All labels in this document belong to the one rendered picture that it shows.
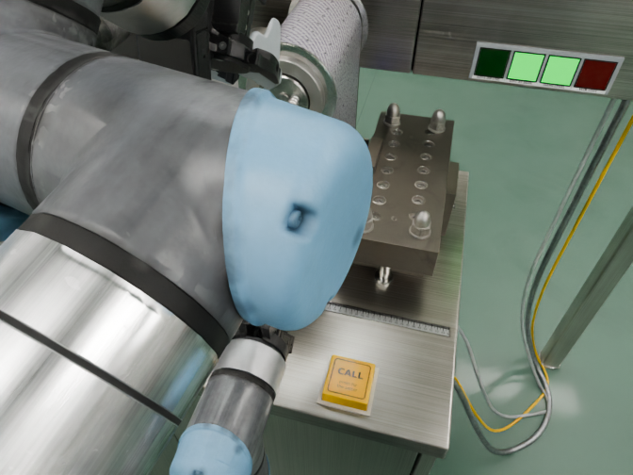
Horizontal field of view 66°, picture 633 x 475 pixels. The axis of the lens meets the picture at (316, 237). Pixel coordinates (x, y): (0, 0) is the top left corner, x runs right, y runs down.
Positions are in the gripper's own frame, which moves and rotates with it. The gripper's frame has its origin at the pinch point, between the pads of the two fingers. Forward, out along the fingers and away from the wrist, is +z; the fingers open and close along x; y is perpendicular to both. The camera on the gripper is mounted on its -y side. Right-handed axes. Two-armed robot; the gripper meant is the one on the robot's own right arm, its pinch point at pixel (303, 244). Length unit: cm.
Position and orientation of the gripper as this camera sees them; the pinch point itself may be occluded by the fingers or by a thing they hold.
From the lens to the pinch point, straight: 71.4
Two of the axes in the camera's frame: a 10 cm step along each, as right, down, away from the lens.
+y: 0.0, -7.0, -7.2
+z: 2.6, -6.9, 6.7
